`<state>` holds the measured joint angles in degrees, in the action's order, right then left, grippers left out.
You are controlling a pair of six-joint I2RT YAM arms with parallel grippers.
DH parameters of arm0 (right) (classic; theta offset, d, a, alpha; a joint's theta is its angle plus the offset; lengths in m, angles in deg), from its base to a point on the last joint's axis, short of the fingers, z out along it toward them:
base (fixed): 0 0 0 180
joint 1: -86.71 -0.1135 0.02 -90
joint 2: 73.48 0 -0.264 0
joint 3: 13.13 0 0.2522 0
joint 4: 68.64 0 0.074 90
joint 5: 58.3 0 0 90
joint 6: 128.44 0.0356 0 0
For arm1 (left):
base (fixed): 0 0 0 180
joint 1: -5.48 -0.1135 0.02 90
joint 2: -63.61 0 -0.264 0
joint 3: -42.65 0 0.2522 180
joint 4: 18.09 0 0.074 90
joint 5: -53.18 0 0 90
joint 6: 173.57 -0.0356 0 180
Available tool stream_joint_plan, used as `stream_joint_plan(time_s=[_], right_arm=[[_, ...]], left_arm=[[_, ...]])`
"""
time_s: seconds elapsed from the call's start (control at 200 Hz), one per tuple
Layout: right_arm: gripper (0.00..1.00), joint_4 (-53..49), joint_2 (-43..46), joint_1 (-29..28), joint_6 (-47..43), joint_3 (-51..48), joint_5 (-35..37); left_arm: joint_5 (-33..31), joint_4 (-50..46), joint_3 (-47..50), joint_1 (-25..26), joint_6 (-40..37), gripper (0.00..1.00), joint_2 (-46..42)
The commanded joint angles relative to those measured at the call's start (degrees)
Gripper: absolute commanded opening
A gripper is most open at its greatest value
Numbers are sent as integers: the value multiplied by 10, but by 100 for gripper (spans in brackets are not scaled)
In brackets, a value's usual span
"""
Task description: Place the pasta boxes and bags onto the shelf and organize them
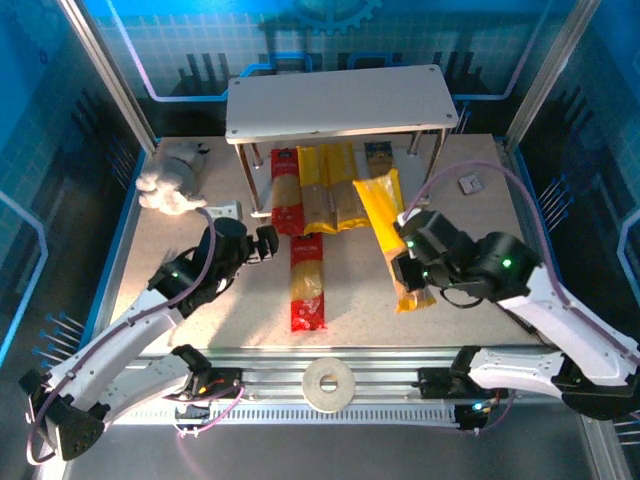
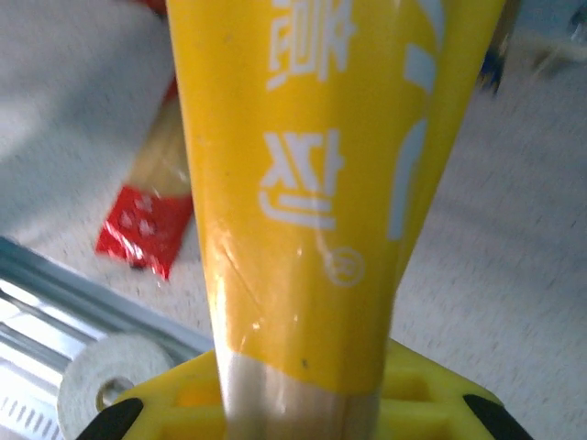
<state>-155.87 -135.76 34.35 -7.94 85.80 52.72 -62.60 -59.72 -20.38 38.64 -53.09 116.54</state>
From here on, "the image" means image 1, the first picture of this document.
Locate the white two-tier shelf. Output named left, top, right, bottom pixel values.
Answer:
left=224, top=63, right=460, bottom=224

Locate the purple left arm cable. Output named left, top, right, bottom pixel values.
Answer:
left=25, top=207, right=219, bottom=466

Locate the dark blue spaghetti bag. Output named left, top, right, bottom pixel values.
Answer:
left=363, top=141, right=396, bottom=177

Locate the aluminium frame post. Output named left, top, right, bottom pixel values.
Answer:
left=57, top=0, right=159, bottom=154
left=502, top=0, right=601, bottom=149

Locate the white slotted cable duct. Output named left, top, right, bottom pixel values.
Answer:
left=124, top=402, right=462, bottom=427

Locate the long yellow spaghetti bag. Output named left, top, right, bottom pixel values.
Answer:
left=352, top=168, right=438, bottom=315

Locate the white plush toy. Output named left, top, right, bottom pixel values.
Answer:
left=135, top=141, right=210, bottom=217

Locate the red spaghetti bag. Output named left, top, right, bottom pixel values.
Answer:
left=289, top=233, right=328, bottom=333
left=270, top=147, right=307, bottom=237

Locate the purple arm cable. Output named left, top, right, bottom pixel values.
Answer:
left=25, top=207, right=219, bottom=466
left=407, top=159, right=640, bottom=369

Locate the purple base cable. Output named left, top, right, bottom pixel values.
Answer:
left=459, top=387, right=519, bottom=436
left=174, top=378, right=247, bottom=439

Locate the grey ring disc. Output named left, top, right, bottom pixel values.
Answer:
left=301, top=356, right=358, bottom=414

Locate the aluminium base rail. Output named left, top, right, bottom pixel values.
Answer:
left=139, top=344, right=501, bottom=401

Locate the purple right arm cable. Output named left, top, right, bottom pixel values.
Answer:
left=407, top=159, right=640, bottom=369

